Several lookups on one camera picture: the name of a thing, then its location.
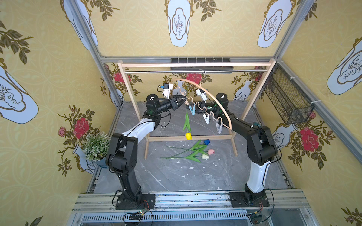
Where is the curved wooden clip hanger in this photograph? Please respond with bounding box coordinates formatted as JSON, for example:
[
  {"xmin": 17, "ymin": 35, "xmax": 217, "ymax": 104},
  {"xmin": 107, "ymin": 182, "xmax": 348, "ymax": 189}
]
[{"xmin": 172, "ymin": 78, "xmax": 232, "ymax": 130}]

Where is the yellow artificial tulip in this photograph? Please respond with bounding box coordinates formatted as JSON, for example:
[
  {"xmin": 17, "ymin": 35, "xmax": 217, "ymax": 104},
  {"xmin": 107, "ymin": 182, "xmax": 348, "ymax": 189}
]
[{"xmin": 183, "ymin": 112, "xmax": 192, "ymax": 140}]

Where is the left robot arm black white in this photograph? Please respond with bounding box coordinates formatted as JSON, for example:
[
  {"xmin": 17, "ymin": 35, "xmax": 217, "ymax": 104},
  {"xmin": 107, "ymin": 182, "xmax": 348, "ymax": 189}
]
[{"xmin": 106, "ymin": 94, "xmax": 186, "ymax": 202}]

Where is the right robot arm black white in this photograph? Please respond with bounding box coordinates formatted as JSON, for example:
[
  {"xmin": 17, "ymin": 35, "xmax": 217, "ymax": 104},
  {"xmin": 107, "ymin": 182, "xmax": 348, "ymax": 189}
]
[{"xmin": 193, "ymin": 93, "xmax": 278, "ymax": 205}]

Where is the teal clothes peg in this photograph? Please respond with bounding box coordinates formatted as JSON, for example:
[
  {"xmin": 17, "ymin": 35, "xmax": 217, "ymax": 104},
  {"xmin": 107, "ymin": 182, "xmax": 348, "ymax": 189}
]
[{"xmin": 189, "ymin": 105, "xmax": 196, "ymax": 115}]

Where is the white clothes peg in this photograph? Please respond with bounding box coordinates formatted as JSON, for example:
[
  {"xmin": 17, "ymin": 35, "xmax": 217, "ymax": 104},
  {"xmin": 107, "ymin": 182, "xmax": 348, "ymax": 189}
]
[{"xmin": 203, "ymin": 114, "xmax": 210, "ymax": 124}]

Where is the metal rack rod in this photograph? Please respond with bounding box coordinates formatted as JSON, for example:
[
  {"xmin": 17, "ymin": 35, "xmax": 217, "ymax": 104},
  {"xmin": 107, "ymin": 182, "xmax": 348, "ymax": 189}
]
[{"xmin": 127, "ymin": 69, "xmax": 267, "ymax": 74}]

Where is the blue artificial tulip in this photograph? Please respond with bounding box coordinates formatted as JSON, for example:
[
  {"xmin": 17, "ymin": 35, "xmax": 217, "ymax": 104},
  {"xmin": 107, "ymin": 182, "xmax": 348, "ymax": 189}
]
[{"xmin": 168, "ymin": 139, "xmax": 211, "ymax": 150}]

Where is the pink artificial tulip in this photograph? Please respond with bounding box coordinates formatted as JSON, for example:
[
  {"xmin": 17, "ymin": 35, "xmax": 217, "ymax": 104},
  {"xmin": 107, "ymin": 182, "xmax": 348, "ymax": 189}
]
[{"xmin": 188, "ymin": 149, "xmax": 215, "ymax": 157}]

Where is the potted white flower plant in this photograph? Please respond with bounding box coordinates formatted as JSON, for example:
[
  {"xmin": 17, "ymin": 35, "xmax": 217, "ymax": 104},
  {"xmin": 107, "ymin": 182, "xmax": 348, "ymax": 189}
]
[{"xmin": 83, "ymin": 131, "xmax": 110, "ymax": 168}]

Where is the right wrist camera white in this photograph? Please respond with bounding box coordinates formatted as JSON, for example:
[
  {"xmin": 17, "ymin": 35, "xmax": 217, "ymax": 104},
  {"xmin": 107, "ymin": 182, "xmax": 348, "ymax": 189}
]
[{"xmin": 196, "ymin": 89, "xmax": 207, "ymax": 102}]

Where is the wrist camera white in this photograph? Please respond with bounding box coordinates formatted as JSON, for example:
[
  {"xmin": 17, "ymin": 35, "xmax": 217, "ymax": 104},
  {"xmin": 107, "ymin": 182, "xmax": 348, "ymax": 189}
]
[
  {"xmin": 160, "ymin": 83, "xmax": 173, "ymax": 99},
  {"xmin": 196, "ymin": 89, "xmax": 207, "ymax": 102}
]

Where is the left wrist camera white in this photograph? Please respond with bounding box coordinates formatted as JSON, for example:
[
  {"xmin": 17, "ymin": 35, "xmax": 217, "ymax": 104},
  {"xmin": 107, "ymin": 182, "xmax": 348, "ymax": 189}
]
[{"xmin": 160, "ymin": 83, "xmax": 173, "ymax": 99}]

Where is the wooden clothes rack frame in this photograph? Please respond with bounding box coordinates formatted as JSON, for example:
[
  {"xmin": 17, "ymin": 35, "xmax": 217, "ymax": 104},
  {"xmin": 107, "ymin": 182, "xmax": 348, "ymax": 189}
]
[{"xmin": 117, "ymin": 58, "xmax": 277, "ymax": 161}]

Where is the black wire mesh basket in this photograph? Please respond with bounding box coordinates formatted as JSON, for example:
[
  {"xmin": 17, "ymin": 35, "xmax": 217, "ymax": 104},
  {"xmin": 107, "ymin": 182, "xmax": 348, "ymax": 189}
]
[{"xmin": 263, "ymin": 64, "xmax": 314, "ymax": 125}]

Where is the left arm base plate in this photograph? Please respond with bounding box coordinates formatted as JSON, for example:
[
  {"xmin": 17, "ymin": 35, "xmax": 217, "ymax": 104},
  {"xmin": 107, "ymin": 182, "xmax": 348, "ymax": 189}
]
[{"xmin": 116, "ymin": 194, "xmax": 156, "ymax": 210}]

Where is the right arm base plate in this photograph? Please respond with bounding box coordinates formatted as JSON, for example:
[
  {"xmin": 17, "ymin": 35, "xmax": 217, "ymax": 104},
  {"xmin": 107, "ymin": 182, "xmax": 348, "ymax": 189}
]
[{"xmin": 228, "ymin": 191, "xmax": 270, "ymax": 208}]

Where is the aluminium rail front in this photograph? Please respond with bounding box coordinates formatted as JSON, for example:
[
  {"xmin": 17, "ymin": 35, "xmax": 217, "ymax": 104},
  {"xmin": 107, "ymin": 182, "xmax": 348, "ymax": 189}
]
[{"xmin": 72, "ymin": 189, "xmax": 310, "ymax": 213}]

